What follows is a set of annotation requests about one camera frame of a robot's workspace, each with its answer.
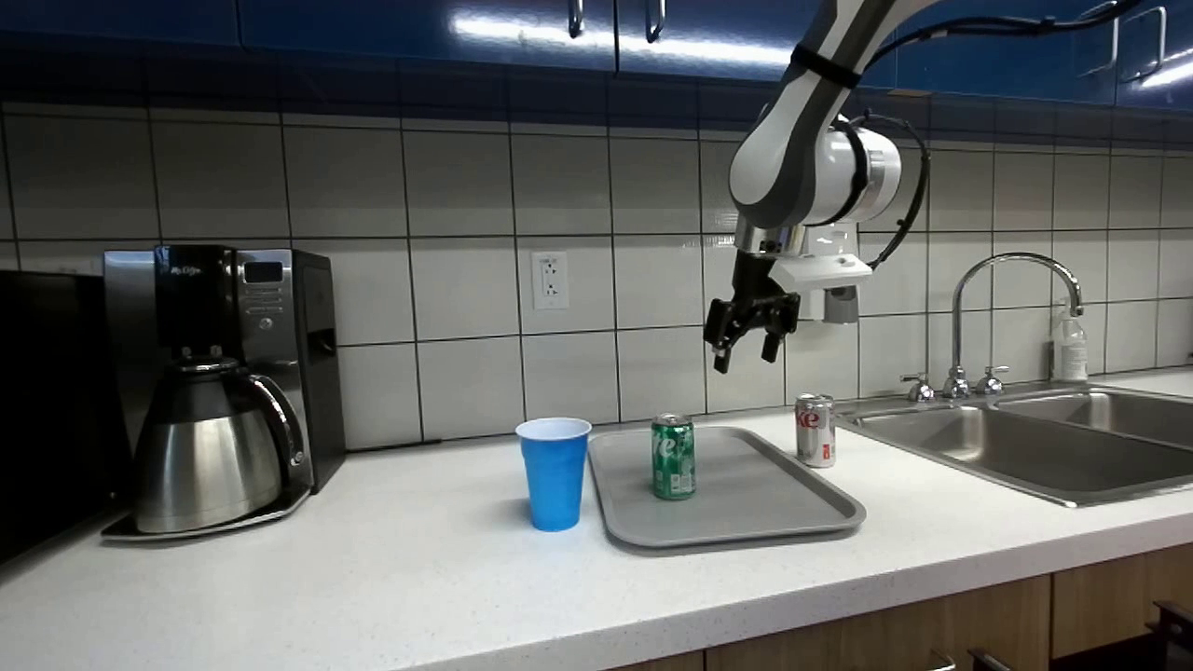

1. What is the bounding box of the wooden lower cabinet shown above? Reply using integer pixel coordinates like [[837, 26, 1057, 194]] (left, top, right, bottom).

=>
[[620, 537, 1193, 671]]

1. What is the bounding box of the blue plastic cup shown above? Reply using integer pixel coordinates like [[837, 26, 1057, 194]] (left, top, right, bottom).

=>
[[511, 412, 597, 537]]

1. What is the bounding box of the chrome gooseneck faucet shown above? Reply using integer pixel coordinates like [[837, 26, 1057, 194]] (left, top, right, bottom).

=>
[[947, 246, 1088, 403]]

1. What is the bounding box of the steel coffee carafe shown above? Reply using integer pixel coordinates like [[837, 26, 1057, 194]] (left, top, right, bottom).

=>
[[131, 358, 316, 542]]

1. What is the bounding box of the black microwave oven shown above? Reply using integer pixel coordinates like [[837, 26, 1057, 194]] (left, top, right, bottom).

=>
[[0, 268, 131, 565]]

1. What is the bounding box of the black coffee maker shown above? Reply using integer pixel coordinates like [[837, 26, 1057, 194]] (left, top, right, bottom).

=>
[[102, 243, 351, 549]]

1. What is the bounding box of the stainless steel double sink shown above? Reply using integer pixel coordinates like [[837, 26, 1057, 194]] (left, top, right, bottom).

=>
[[837, 381, 1193, 512]]

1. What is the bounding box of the silver red soda can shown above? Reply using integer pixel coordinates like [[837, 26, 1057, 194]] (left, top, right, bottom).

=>
[[791, 390, 839, 472]]

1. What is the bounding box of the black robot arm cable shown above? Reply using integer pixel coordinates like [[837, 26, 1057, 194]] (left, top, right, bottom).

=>
[[854, 0, 1193, 272]]

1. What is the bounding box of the blue upper cabinet door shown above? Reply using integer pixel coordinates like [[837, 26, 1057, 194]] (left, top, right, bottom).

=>
[[0, 0, 614, 67], [609, 0, 832, 81], [870, 0, 1141, 107], [1135, 0, 1193, 120]]

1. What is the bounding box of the green soda can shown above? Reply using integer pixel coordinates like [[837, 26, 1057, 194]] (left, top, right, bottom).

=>
[[649, 409, 701, 506]]

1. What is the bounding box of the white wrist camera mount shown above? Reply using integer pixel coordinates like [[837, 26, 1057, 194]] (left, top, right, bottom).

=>
[[771, 224, 880, 297]]

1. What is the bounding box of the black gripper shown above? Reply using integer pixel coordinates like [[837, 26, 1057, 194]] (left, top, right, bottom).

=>
[[701, 246, 806, 375]]

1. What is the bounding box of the grey plastic tray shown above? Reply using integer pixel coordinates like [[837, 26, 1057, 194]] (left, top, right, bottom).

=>
[[586, 420, 870, 557]]

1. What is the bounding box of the white wall power outlet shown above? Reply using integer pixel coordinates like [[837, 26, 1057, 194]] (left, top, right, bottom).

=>
[[531, 246, 576, 313]]

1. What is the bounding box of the clear soap pump bottle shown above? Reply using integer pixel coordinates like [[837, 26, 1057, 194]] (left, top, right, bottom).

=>
[[1048, 308, 1095, 389]]

